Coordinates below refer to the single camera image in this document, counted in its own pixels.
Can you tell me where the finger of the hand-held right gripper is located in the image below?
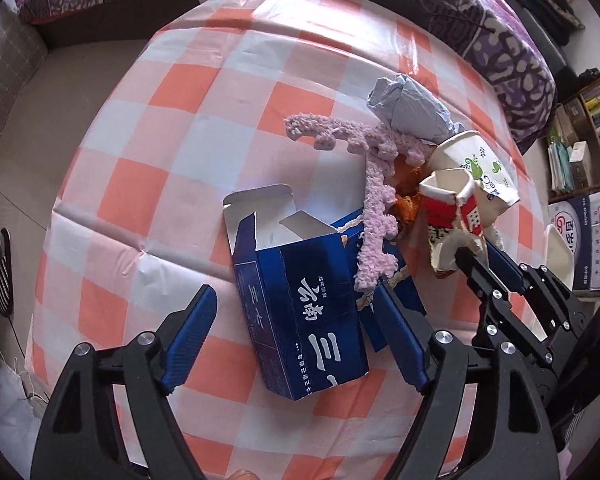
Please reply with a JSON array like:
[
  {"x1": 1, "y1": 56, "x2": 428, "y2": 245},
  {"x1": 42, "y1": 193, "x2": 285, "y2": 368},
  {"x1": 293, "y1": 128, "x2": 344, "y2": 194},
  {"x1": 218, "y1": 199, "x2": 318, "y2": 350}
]
[
  {"x1": 455, "y1": 246, "x2": 551, "y2": 361},
  {"x1": 486, "y1": 241, "x2": 592, "y2": 333}
]

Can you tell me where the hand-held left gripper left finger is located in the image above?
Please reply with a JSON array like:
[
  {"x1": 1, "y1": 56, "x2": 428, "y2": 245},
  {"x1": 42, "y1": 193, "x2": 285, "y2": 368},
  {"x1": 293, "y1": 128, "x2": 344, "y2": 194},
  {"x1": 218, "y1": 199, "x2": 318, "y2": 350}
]
[{"x1": 30, "y1": 284, "x2": 218, "y2": 480}]

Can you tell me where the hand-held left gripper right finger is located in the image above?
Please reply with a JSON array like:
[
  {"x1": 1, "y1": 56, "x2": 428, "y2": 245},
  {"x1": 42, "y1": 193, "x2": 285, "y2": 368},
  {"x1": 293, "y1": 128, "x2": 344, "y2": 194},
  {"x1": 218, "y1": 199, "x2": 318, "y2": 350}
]
[{"x1": 374, "y1": 285, "x2": 562, "y2": 480}]

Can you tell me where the white plastic trash bin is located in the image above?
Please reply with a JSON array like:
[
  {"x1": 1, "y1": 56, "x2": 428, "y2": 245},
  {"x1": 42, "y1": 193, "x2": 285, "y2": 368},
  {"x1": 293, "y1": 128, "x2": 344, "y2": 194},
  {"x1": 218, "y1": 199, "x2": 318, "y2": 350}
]
[{"x1": 544, "y1": 224, "x2": 576, "y2": 291}]

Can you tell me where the crushed red white paper cup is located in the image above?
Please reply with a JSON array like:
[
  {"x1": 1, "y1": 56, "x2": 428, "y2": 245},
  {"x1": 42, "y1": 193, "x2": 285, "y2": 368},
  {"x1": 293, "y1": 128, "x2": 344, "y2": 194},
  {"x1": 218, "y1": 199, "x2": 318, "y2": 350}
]
[{"x1": 419, "y1": 169, "x2": 486, "y2": 279}]

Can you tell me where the orange peel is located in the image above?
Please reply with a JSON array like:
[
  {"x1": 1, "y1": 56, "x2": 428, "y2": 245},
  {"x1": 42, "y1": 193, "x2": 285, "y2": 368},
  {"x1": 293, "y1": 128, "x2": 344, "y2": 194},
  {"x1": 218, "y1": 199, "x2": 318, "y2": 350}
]
[{"x1": 392, "y1": 152, "x2": 431, "y2": 226}]

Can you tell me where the blue carton box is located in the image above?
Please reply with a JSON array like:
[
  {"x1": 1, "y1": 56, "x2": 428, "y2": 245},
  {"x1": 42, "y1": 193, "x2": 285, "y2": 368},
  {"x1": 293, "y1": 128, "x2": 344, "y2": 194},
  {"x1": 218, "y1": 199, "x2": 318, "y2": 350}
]
[{"x1": 222, "y1": 184, "x2": 428, "y2": 402}]

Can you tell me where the paper cup with green print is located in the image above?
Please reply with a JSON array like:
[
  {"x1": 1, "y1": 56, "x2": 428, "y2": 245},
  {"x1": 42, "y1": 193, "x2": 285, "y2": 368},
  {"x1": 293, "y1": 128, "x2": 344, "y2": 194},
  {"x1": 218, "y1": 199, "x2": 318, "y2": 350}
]
[{"x1": 426, "y1": 131, "x2": 521, "y2": 228}]

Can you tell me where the stack of papers and booklets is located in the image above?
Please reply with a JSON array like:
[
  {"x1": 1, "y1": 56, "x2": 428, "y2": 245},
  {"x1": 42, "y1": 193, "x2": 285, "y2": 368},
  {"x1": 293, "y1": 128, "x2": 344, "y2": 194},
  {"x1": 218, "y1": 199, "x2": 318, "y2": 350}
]
[{"x1": 549, "y1": 137, "x2": 592, "y2": 193}]

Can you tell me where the purple foam puzzle piece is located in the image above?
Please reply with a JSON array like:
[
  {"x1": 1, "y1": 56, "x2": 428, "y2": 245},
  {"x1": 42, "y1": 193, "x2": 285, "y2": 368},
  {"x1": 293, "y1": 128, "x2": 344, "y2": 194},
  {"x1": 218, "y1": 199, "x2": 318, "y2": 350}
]
[{"x1": 283, "y1": 114, "x2": 438, "y2": 292}]

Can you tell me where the wooden bookshelf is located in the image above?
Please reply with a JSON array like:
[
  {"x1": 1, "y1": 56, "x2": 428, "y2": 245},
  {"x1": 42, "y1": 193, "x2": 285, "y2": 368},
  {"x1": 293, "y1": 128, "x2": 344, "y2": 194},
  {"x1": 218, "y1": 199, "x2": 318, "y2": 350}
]
[{"x1": 547, "y1": 67, "x2": 600, "y2": 196}]

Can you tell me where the crumpled grey paper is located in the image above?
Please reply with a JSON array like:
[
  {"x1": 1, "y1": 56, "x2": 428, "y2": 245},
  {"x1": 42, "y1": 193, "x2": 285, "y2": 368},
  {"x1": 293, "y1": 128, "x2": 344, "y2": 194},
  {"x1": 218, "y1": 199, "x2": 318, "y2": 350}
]
[{"x1": 366, "y1": 74, "x2": 466, "y2": 145}]

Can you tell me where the orange white checked tablecloth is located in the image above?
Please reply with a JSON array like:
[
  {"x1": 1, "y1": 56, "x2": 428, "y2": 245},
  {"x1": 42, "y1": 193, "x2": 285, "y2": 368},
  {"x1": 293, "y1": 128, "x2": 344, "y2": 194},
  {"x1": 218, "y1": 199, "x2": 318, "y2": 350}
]
[{"x1": 24, "y1": 0, "x2": 556, "y2": 480}]

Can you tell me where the white woven sack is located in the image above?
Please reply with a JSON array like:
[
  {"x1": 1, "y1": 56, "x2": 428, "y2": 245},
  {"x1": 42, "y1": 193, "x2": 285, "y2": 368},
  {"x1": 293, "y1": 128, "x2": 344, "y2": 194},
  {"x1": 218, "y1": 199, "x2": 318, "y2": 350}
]
[{"x1": 0, "y1": 360, "x2": 51, "y2": 441}]

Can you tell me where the dark storage ottoman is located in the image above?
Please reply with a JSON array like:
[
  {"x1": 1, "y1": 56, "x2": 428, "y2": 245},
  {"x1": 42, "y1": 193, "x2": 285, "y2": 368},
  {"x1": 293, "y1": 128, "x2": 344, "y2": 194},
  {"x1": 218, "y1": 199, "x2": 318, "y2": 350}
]
[{"x1": 520, "y1": 5, "x2": 583, "y2": 83}]

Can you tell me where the grey checked cloth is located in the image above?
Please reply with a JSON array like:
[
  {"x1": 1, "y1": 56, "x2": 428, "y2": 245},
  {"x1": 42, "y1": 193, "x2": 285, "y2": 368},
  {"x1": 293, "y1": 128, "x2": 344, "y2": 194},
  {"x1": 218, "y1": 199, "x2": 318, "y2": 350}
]
[{"x1": 0, "y1": 10, "x2": 48, "y2": 171}]

